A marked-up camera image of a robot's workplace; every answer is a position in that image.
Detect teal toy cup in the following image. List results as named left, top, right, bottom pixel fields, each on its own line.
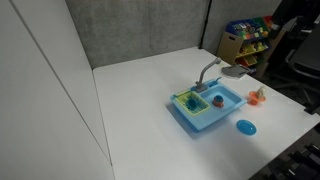
left=185, top=96, right=201, bottom=111

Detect orange toy cup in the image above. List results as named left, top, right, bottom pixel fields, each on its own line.
left=212, top=99, right=225, bottom=109

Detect grey toy faucet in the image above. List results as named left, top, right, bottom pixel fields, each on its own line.
left=194, top=57, right=222, bottom=93

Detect yellow-green dish rack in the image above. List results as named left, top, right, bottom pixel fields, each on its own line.
left=175, top=91, right=211, bottom=117

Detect light blue toy sink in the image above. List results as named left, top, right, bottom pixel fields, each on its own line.
left=169, top=78, right=248, bottom=132

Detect black vertical pole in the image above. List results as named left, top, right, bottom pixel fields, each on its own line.
left=198, top=0, right=213, bottom=50

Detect wooden toy storage shelf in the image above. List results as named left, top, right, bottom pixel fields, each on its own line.
left=216, top=15, right=287, bottom=80

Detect blue toy plate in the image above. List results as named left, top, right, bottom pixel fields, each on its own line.
left=236, top=119, right=258, bottom=136

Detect orange toy bowl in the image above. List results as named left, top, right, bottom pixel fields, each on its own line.
left=248, top=90, right=267, bottom=106

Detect cream toy food piece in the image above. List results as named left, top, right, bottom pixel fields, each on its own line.
left=255, top=85, right=268, bottom=99

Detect black office chair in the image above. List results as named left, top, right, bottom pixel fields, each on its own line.
left=269, top=23, right=320, bottom=115

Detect black clamp equipment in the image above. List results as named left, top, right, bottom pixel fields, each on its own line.
left=249, top=123, right=320, bottom=180

